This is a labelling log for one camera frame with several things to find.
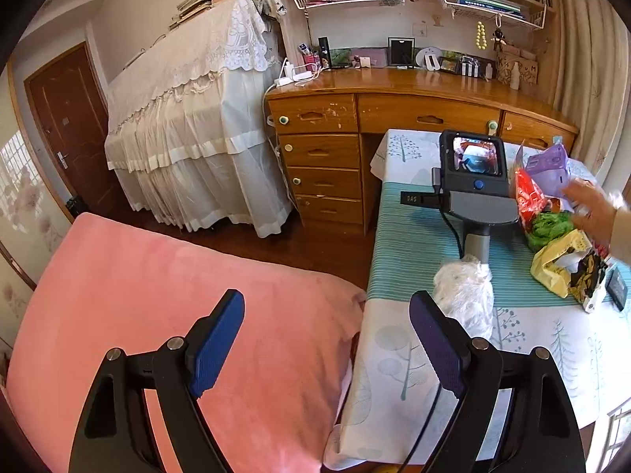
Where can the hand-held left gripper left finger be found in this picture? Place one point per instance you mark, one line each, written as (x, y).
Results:
(217, 345)

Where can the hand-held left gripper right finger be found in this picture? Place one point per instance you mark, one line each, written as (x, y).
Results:
(436, 345)

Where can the red snack bag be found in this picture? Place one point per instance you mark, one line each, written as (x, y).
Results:
(527, 197)

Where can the clear plastic bag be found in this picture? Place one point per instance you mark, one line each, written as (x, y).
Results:
(466, 295)

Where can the green plastic bag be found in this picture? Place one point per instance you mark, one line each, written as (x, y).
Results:
(547, 229)

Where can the purple plastic package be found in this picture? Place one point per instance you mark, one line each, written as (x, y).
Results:
(547, 167)

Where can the yellow wrapper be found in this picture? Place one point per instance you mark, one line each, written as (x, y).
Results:
(552, 266)

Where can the gold foil bag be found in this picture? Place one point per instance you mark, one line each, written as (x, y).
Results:
(589, 281)

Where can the small black packet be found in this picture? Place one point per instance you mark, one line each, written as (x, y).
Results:
(616, 288)

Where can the person's right hand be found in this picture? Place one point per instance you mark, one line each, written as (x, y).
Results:
(594, 212)

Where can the tree print tablecloth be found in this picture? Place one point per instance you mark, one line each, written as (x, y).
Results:
(419, 246)

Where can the pink bed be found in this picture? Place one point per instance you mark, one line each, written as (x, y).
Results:
(148, 295)

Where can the white bottle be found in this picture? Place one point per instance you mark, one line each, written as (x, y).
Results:
(515, 79)

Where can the striped gift boxes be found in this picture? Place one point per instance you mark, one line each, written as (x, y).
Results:
(470, 65)

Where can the cardboard box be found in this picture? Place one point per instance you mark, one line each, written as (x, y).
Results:
(527, 66)

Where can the wooden desk with drawers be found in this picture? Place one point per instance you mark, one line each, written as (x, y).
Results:
(394, 83)

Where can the white oval stand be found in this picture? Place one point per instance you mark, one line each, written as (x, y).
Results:
(428, 58)

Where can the beige curtain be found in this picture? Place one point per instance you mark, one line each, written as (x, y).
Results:
(591, 59)

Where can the lilac box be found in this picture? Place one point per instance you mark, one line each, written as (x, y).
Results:
(369, 57)

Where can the window with metal grille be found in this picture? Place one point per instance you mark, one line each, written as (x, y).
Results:
(616, 433)

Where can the stack of green books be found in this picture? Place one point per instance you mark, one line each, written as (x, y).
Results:
(488, 2)

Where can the black speaker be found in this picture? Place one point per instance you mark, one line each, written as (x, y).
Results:
(324, 51)

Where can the white power strip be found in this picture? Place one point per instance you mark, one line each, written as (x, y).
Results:
(300, 75)

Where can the pink pen holder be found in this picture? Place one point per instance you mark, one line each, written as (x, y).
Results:
(309, 56)

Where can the white lace furniture cover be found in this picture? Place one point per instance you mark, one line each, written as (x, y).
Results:
(197, 108)

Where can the frosted glass partition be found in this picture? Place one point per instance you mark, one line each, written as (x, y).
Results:
(24, 197)

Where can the brown wooden door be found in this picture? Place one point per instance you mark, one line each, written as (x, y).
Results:
(69, 118)

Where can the stack of old books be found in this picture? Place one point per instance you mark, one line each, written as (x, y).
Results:
(197, 5)

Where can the small picture frame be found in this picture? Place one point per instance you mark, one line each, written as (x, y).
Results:
(447, 64)

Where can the black photo frame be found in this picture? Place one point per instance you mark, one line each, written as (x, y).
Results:
(399, 51)

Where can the wooden wall shelf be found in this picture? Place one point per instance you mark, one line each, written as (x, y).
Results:
(296, 24)

